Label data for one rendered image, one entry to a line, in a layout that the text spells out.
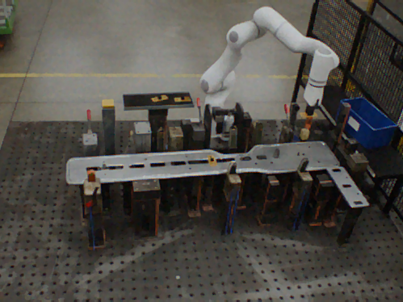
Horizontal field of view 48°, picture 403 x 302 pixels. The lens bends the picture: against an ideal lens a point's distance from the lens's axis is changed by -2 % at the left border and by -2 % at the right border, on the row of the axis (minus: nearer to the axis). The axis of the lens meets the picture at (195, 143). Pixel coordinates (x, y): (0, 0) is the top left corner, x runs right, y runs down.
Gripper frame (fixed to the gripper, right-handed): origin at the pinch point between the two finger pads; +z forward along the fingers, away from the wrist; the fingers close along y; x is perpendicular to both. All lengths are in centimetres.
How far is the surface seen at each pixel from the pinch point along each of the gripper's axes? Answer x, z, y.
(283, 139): -2.8, 28.4, -15.0
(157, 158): -73, 27, -4
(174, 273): -71, 57, 43
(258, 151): -20.2, 27.5, -4.9
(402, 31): 170, 31, -165
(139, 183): -85, 24, 16
